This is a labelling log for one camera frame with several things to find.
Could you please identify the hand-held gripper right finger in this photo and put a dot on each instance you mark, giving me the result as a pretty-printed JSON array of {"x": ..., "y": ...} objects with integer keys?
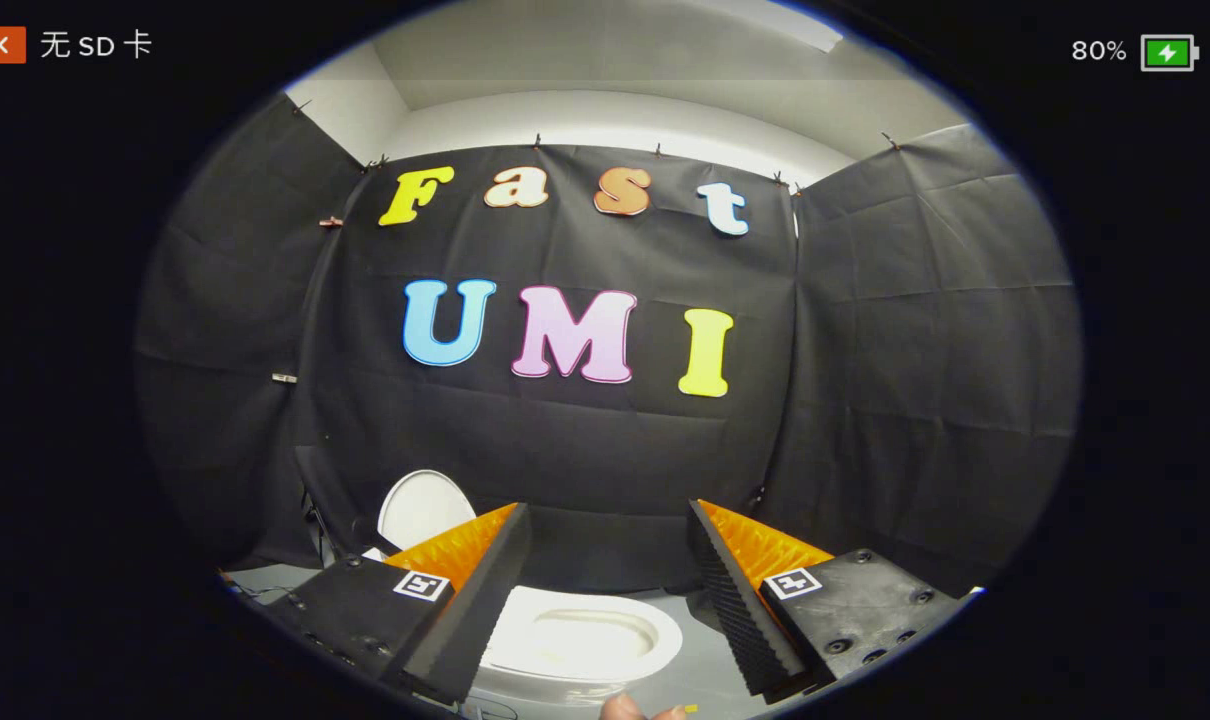
[{"x": 735, "y": 600}]

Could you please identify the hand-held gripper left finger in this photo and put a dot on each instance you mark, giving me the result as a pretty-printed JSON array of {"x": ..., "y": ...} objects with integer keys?
[{"x": 480, "y": 600}]

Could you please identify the white toilet lid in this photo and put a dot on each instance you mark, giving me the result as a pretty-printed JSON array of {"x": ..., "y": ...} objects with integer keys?
[{"x": 425, "y": 510}]

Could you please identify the white toilet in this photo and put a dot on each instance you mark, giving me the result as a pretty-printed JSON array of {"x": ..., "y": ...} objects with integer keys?
[{"x": 565, "y": 670}]

